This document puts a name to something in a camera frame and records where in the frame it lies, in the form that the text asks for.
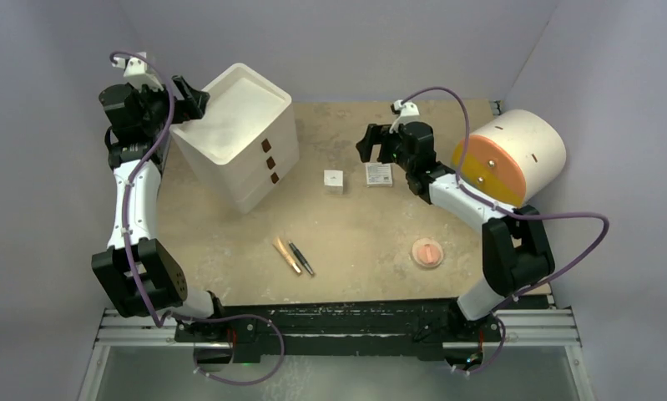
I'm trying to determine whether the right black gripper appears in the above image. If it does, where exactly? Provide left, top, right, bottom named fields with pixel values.
left=356, top=124, right=414, bottom=173

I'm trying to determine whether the white labelled box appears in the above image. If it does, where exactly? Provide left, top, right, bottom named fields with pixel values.
left=365, top=162, right=394, bottom=188

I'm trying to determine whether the white drawer cabinet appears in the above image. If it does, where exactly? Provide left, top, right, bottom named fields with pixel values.
left=170, top=63, right=293, bottom=210

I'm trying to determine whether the small white cube box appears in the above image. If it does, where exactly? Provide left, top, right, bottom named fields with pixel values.
left=323, top=170, right=345, bottom=195

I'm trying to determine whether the white drawer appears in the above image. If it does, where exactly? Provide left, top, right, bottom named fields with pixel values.
left=238, top=129, right=299, bottom=186
left=235, top=150, right=300, bottom=214
left=234, top=103, right=298, bottom=164

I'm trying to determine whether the black makeup pen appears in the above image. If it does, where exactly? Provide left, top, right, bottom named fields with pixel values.
left=288, top=241, right=316, bottom=277

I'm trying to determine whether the beige makeup tube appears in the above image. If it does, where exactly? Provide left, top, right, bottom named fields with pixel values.
left=273, top=236, right=302, bottom=275

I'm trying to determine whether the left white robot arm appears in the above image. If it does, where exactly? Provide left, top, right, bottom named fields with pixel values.
left=91, top=75, right=228, bottom=342

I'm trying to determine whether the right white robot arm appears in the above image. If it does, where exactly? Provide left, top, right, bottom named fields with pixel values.
left=356, top=122, right=555, bottom=340

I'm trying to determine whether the round pink compact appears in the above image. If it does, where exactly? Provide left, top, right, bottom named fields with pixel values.
left=410, top=237, right=444, bottom=269

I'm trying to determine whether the white cylinder orange face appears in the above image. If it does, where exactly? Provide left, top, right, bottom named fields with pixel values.
left=462, top=109, right=567, bottom=206

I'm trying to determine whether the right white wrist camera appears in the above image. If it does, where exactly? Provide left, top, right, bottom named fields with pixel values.
left=389, top=99, right=420, bottom=133

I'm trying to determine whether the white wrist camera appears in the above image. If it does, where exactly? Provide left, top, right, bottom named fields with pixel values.
left=112, top=56, right=164, bottom=91
left=389, top=99, right=420, bottom=133

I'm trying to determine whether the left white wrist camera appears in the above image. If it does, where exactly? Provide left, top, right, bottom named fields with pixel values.
left=112, top=56, right=164, bottom=91

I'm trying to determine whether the black aluminium base frame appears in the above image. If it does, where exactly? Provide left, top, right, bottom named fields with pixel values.
left=79, top=295, right=594, bottom=400

